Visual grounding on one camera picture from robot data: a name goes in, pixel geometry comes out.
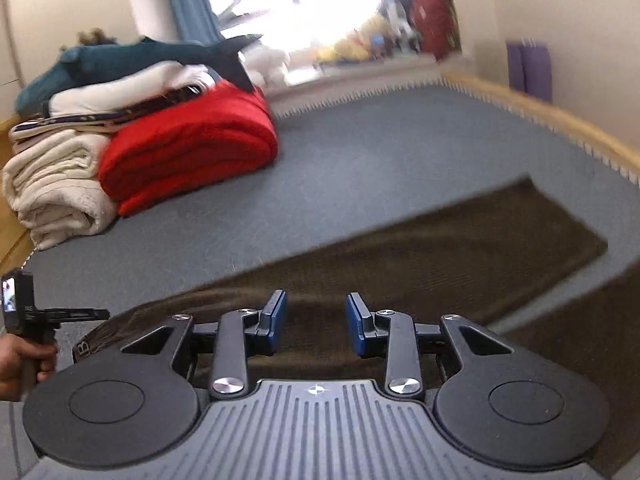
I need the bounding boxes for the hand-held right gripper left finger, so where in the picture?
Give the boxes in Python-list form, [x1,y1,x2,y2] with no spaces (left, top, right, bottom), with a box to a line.
[120,289,289,402]

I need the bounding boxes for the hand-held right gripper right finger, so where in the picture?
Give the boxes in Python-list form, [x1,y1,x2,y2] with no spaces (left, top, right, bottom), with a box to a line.
[346,291,522,402]

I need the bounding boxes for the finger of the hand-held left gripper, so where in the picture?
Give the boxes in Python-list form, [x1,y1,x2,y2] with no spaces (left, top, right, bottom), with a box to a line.
[59,308,110,322]

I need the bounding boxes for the dark olive corduroy pants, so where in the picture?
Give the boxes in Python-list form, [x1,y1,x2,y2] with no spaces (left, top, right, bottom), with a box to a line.
[72,175,610,378]

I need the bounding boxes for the person's left hand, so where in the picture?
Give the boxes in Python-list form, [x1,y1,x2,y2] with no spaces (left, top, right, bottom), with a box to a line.
[0,335,59,402]

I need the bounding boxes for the cream fleece folded blanket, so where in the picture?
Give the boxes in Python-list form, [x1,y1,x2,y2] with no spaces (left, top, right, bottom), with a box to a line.
[2,130,119,251]

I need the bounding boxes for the grey-blue mattress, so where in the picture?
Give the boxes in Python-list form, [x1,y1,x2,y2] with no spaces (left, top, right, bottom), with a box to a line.
[0,82,640,480]

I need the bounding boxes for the red folded quilt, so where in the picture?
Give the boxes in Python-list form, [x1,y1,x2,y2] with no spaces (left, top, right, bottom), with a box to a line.
[98,82,279,218]

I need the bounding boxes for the navy patterned folded blanket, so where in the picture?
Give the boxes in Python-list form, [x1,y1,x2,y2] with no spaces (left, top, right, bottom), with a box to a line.
[10,82,221,142]

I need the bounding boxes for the white folded quilt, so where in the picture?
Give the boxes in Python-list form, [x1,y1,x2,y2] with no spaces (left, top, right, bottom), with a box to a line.
[49,62,217,118]

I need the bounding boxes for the white window sill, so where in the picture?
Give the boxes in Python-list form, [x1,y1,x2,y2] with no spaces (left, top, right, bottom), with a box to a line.
[270,52,451,121]

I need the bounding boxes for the white plush toy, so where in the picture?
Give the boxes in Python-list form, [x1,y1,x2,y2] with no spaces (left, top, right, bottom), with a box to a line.
[244,46,292,87]

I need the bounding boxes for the teal shark plush toy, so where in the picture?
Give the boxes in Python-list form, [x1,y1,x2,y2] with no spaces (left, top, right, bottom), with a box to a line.
[15,34,264,116]

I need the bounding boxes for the brown plush toy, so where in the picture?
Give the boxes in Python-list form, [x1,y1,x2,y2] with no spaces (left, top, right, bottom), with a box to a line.
[76,27,119,47]

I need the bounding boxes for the yellow bear plush toy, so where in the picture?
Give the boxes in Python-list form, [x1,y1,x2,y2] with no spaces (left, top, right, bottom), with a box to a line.
[335,14,393,61]

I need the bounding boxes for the panda plush toy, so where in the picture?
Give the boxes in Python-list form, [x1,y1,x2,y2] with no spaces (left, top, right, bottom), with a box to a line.
[385,1,422,54]

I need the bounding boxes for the red cushion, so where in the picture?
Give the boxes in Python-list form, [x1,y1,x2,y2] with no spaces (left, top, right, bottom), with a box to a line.
[411,0,462,62]

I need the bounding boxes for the blue curtain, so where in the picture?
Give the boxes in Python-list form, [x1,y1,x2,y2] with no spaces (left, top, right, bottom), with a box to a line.
[160,0,222,47]

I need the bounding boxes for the wooden bed frame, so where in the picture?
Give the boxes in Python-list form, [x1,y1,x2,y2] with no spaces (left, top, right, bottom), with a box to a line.
[442,71,640,184]

